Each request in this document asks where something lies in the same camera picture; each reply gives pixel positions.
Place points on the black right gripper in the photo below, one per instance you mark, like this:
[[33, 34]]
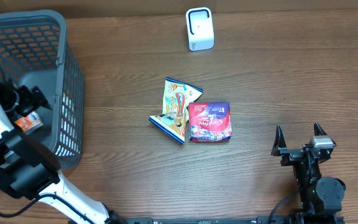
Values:
[[290, 155]]

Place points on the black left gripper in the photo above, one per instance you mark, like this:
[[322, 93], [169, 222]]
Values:
[[29, 99]]

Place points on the orange white tissue pack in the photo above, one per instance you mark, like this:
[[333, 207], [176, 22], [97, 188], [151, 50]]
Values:
[[30, 123]]

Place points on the red purple pad package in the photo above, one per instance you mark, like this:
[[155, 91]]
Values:
[[210, 122]]

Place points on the yellow snack bag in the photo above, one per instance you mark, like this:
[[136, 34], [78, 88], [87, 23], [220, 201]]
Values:
[[177, 96]]

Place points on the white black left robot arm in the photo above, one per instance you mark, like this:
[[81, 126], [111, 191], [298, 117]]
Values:
[[29, 169]]

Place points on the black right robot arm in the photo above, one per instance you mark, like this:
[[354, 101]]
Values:
[[320, 197]]

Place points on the white barcode scanner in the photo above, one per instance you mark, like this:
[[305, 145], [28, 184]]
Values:
[[199, 24]]

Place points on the grey plastic shopping basket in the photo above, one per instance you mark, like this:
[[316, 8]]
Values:
[[34, 52]]

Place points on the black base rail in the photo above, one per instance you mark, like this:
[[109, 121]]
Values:
[[258, 220]]

